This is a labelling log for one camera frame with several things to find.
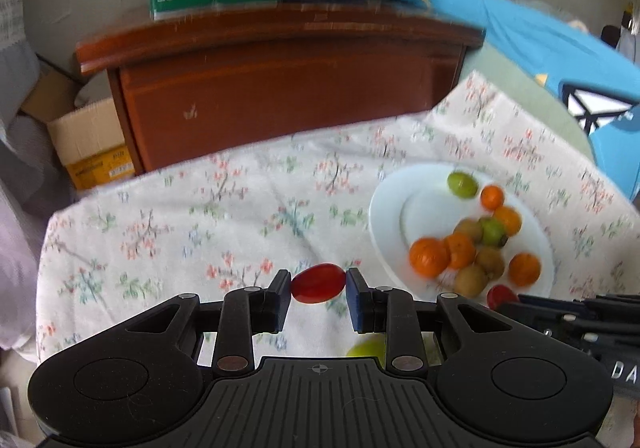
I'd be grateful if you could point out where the red cherry tomato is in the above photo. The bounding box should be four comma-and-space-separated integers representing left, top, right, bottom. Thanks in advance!
291, 264, 346, 304
486, 284, 518, 310

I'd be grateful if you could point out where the orange tangerine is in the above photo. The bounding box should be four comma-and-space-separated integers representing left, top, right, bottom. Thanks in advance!
409, 237, 450, 279
492, 205, 523, 237
508, 252, 541, 286
480, 185, 504, 212
444, 232, 476, 269

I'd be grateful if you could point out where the white ceramic plate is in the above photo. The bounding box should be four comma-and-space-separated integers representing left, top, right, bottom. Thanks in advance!
369, 162, 555, 302

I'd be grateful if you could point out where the brown longan fruit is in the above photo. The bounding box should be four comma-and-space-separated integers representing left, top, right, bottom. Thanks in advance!
475, 246, 506, 281
454, 218, 484, 243

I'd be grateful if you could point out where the cardboard box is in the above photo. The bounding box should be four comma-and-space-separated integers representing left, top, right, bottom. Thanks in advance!
22, 70, 137, 191

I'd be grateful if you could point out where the brown wooden cabinet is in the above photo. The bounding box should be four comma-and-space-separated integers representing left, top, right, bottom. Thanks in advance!
75, 4, 484, 172

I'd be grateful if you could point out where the blue plush pillow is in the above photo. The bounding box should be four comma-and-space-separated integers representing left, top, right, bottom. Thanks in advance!
396, 0, 639, 200

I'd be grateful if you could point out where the checkered hanging cloth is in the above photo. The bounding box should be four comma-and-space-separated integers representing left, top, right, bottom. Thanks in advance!
1, 0, 56, 350

